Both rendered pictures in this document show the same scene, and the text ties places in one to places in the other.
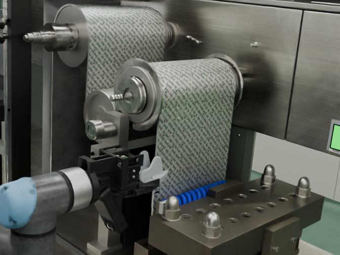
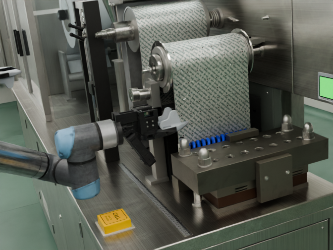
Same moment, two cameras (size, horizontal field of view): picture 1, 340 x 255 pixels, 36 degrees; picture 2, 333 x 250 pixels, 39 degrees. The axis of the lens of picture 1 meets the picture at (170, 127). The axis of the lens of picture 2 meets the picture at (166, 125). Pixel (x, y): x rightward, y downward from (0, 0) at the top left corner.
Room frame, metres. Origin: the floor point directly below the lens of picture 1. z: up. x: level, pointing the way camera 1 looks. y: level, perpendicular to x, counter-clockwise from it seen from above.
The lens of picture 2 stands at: (-0.15, -0.47, 1.49)
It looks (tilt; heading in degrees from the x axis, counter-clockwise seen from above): 17 degrees down; 25
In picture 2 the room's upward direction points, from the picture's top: 6 degrees counter-clockwise
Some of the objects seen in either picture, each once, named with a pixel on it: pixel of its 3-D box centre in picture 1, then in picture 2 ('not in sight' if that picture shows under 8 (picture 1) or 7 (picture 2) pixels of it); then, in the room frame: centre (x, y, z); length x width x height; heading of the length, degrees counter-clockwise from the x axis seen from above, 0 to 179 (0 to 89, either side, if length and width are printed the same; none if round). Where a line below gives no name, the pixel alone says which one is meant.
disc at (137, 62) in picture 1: (137, 94); (161, 67); (1.04, 0.07, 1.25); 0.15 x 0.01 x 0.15; 46
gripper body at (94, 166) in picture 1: (109, 175); (136, 125); (0.91, 0.11, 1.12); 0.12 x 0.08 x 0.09; 136
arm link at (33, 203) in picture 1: (33, 201); (78, 141); (0.80, 0.22, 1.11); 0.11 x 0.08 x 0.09; 136
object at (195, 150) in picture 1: (194, 156); (213, 109); (1.08, -0.06, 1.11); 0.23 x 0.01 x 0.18; 136
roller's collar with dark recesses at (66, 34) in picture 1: (59, 37); (122, 31); (1.19, 0.27, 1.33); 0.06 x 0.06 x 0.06; 46
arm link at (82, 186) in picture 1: (71, 188); (107, 133); (0.86, 0.16, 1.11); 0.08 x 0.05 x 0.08; 46
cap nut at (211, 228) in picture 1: (212, 223); (204, 156); (0.88, -0.09, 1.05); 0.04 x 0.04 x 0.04
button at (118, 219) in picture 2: not in sight; (114, 220); (0.76, 0.12, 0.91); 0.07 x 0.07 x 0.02; 46
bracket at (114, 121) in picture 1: (107, 183); (151, 133); (1.03, 0.12, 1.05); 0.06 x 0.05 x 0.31; 136
